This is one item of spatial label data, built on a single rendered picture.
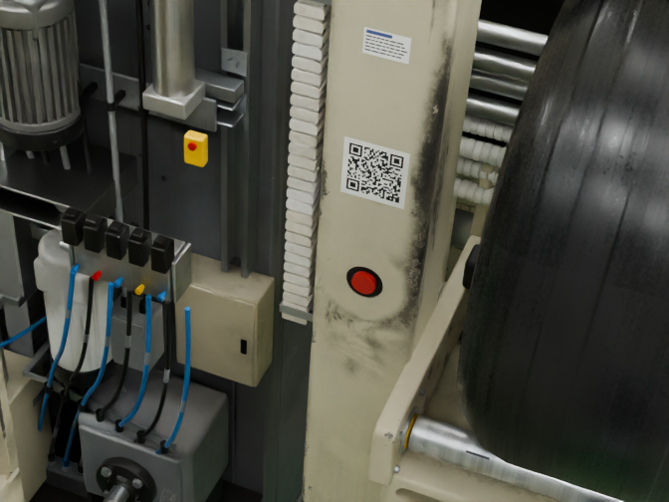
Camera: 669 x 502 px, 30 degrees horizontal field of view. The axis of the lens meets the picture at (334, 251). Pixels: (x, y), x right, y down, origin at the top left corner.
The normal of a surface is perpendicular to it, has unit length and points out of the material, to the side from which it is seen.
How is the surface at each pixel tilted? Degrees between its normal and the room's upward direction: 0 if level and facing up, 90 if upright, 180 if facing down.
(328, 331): 91
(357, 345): 90
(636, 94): 29
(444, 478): 0
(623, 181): 46
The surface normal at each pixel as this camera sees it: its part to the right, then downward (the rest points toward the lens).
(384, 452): -0.36, 0.58
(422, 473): 0.06, -0.77
